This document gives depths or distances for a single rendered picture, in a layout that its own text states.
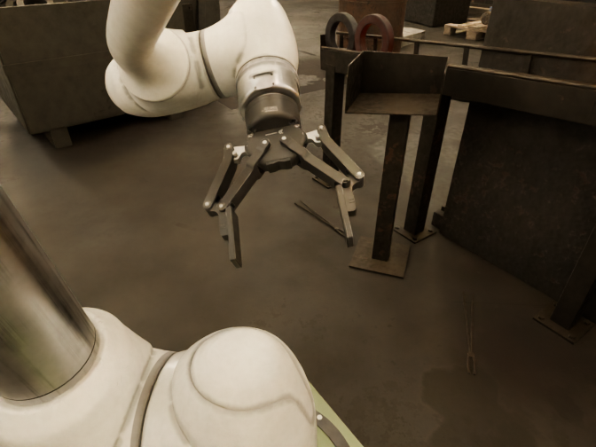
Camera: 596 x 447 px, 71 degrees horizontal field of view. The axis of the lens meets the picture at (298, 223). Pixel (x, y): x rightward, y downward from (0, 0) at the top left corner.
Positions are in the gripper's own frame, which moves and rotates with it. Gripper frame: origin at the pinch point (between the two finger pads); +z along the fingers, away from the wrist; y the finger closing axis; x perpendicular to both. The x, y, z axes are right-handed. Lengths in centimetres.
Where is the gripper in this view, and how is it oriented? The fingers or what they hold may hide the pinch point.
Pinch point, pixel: (291, 244)
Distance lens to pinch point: 49.4
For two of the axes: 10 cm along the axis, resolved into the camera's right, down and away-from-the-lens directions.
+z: 1.4, 8.9, -4.4
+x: 1.4, 4.2, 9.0
